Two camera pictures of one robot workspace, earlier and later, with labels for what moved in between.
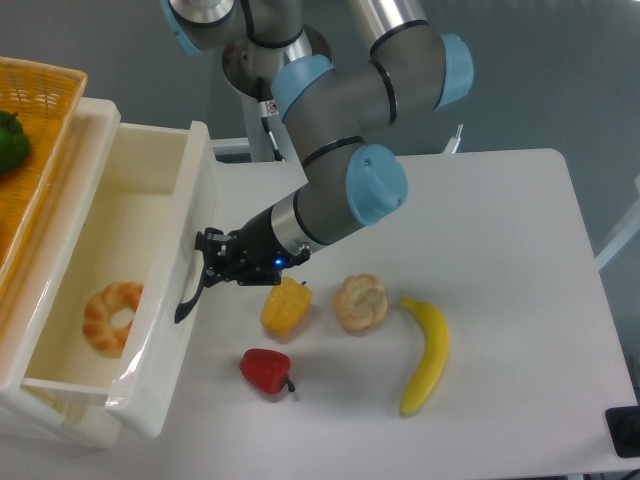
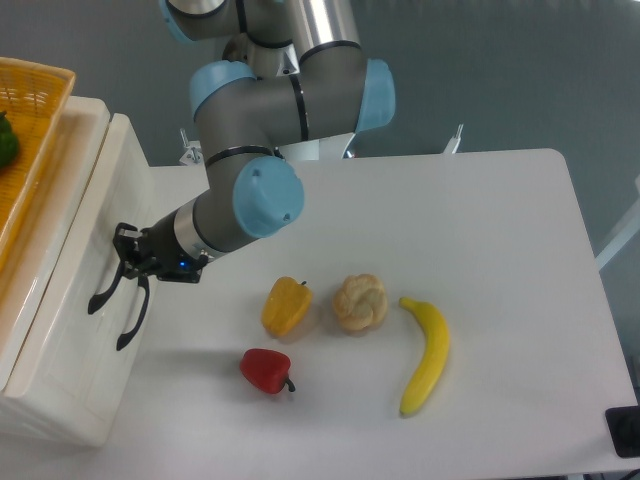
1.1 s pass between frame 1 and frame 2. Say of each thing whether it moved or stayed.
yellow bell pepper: stayed
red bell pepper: stayed
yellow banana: stayed
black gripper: moved
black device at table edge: stayed
